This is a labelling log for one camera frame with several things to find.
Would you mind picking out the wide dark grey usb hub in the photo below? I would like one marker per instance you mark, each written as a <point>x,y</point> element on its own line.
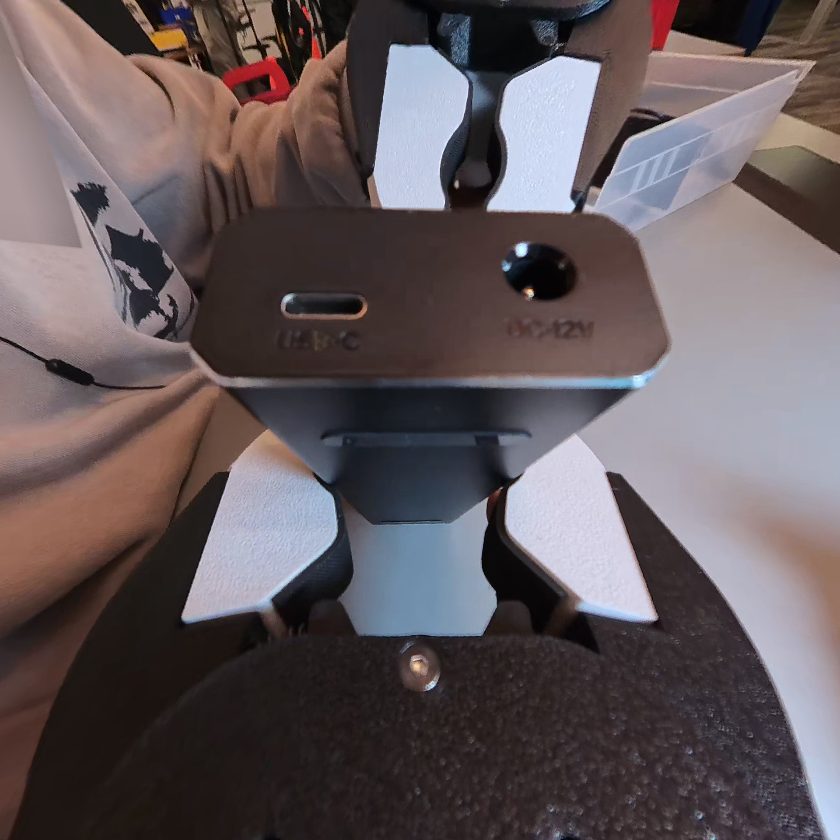
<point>426,295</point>

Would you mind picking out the person's torso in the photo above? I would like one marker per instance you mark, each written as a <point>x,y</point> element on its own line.
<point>98,492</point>

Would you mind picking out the clear plastic bin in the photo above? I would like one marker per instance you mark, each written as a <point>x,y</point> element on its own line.
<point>689,157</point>

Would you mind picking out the person's left forearm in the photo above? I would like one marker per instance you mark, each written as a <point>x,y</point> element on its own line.
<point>262,164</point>

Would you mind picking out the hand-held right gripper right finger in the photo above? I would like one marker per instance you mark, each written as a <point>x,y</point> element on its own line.
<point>577,538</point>

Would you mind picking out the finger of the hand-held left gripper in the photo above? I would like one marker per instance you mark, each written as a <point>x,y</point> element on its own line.
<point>544,131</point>
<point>413,131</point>

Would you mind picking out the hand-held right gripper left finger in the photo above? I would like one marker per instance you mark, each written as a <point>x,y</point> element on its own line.
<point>262,538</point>

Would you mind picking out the red bin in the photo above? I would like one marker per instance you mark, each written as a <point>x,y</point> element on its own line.
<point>275,72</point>

